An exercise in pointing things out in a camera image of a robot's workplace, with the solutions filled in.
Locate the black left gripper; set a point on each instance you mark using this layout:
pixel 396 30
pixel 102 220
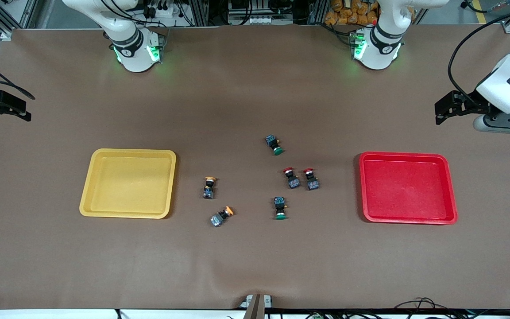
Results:
pixel 468 101

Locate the red push button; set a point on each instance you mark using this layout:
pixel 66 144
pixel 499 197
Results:
pixel 292 179
pixel 311 180

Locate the yellow push button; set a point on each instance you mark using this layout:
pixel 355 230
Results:
pixel 209 189
pixel 220 217

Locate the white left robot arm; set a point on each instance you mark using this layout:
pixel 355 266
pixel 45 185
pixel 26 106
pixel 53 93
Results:
pixel 379 53

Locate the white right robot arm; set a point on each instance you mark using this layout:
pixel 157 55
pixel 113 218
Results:
pixel 135 57

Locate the red plastic tray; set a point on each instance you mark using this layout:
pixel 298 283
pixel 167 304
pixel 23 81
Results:
pixel 407 188

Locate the orange bags pile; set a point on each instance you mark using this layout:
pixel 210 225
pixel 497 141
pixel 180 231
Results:
pixel 352 12

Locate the yellow plastic tray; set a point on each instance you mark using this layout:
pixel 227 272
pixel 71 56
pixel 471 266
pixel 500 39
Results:
pixel 129 184

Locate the green push button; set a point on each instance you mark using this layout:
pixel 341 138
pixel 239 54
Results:
pixel 280 206
pixel 274 144

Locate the white power strip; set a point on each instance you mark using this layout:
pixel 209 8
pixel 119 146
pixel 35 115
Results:
pixel 261 20

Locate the grey table edge clamp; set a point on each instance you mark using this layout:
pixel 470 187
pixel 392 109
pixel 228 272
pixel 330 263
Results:
pixel 255 305

